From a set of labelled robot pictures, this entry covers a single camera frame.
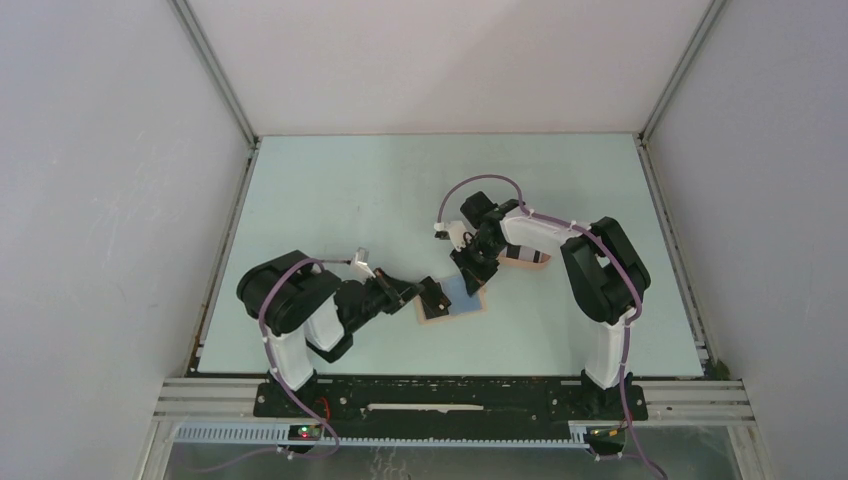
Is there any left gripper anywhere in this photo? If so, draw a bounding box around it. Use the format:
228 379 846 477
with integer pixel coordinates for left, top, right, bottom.
348 266 424 333

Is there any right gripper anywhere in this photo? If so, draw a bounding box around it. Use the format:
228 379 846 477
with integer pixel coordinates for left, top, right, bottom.
450 236 505 297

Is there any beige leather card holder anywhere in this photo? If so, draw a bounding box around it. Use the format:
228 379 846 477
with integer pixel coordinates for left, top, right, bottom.
414 275 487 325

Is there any white credit card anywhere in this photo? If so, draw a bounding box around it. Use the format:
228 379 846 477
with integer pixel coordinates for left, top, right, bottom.
504 245 542 263

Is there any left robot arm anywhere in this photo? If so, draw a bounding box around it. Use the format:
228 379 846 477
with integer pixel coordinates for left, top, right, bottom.
236 248 425 417

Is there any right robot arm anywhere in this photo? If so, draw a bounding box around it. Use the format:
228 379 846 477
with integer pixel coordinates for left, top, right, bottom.
434 192 651 418

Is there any pink oval tray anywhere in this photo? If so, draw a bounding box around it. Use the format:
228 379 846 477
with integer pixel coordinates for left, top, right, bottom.
498 244 551 270

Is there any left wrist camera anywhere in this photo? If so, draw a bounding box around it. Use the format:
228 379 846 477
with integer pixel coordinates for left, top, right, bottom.
349 247 375 282

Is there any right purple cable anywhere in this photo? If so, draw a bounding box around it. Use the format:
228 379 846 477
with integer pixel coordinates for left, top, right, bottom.
437 174 670 478

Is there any purple cable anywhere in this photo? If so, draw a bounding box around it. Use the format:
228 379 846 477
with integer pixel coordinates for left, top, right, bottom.
437 174 670 478
258 258 356 458

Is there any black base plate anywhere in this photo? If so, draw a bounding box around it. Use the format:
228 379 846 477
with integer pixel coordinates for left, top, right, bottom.
253 374 649 441

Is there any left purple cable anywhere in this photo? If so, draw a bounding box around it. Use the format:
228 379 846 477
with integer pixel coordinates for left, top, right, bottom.
258 258 356 458

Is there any aluminium frame rail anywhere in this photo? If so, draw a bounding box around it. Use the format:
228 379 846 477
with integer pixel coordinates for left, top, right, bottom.
154 375 755 448

